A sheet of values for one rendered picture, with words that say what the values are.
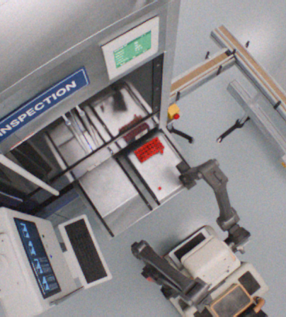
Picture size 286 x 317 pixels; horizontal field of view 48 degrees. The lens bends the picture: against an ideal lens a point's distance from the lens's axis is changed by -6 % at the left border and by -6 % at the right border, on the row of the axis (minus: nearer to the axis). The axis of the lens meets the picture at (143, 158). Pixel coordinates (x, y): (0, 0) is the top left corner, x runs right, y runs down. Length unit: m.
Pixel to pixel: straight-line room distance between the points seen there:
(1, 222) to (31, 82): 0.73
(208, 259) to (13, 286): 0.87
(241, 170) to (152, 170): 1.22
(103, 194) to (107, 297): 1.17
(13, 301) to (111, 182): 0.99
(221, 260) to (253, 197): 1.59
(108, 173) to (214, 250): 0.88
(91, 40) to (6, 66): 0.28
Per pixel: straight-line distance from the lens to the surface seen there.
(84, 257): 2.16
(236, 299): 2.13
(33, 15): 1.17
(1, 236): 1.50
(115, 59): 1.16
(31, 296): 1.50
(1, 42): 1.15
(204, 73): 2.30
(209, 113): 3.24
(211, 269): 1.60
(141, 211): 2.08
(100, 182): 2.13
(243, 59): 2.47
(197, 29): 3.72
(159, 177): 2.11
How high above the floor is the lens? 2.95
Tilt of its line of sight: 75 degrees down
